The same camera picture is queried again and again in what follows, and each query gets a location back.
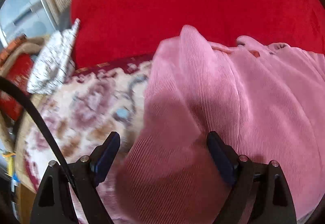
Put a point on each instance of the standing air conditioner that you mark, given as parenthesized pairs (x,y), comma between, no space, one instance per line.
(22,10)

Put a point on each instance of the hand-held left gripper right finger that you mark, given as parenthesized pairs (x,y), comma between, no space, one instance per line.
(223,163)

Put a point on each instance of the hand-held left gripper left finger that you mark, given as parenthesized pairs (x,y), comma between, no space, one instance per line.
(106,160)

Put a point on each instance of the red cardboard box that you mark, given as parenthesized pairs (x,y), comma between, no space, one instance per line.
(17,71)

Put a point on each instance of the floral patterned blanket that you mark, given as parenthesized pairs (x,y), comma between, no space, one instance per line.
(88,107)

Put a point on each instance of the beige coat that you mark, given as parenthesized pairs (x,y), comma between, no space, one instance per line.
(25,47)

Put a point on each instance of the orange black patterned cloth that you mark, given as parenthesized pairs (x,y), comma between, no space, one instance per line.
(12,47)

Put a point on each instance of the blue yellow toy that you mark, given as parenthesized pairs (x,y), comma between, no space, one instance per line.
(10,165)

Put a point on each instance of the white cloth with black lines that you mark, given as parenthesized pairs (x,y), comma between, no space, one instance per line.
(53,66)

